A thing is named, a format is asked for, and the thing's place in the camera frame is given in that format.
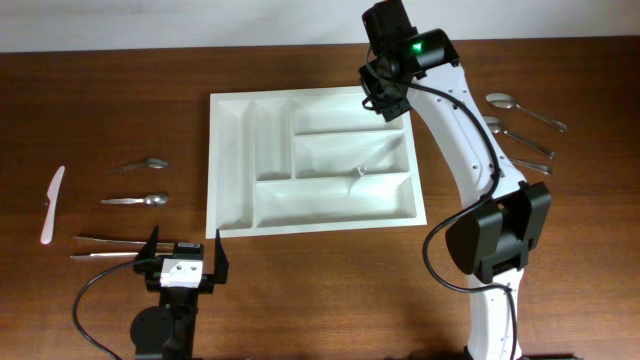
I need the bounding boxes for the large metal spoon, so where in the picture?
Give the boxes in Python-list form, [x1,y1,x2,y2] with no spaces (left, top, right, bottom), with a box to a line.
[483,116,556,160]
[485,93,568,133]

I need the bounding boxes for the white plastic knife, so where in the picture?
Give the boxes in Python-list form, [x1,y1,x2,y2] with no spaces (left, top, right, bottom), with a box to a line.
[40,166,66,245]

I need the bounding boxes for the small metal teaspoon upper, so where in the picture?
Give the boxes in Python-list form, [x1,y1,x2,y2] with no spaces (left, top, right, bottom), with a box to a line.
[113,158,168,173]

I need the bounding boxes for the metal tweezers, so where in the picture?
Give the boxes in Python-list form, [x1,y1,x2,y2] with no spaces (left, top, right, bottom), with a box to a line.
[69,236,175,259]

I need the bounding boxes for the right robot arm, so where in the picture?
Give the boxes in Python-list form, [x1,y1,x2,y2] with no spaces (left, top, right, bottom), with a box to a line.
[359,1,552,359]

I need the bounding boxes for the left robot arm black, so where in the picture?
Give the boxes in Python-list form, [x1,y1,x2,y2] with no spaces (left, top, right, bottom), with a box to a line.
[130,228,229,359]

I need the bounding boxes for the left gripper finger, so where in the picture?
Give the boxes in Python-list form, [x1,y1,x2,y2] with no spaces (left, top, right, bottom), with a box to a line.
[213,229,229,284]
[135,225,159,261]

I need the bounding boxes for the white plastic cutlery tray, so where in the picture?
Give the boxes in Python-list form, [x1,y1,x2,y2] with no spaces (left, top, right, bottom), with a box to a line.
[206,86,427,239]

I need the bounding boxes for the small metal teaspoon lower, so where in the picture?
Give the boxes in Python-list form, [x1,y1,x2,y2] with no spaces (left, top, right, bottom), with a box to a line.
[100,193,169,206]

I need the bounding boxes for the small metal teaspoon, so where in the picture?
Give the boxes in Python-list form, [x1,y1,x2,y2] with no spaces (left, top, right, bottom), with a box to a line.
[113,158,168,173]
[100,193,169,206]

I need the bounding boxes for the metal fork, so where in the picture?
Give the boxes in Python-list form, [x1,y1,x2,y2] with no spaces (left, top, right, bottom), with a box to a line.
[347,136,402,196]
[510,158,553,176]

